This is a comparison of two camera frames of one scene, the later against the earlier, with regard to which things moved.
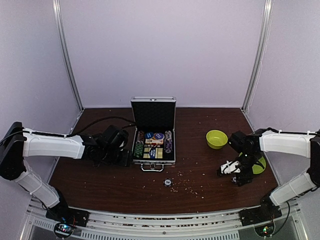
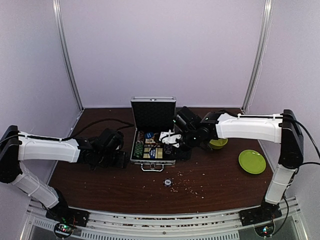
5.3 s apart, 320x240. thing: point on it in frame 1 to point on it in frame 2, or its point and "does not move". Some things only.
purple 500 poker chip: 168,182 does not move
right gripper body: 248,160 to 191,141
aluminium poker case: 154,138 does not move
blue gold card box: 153,152 does not move
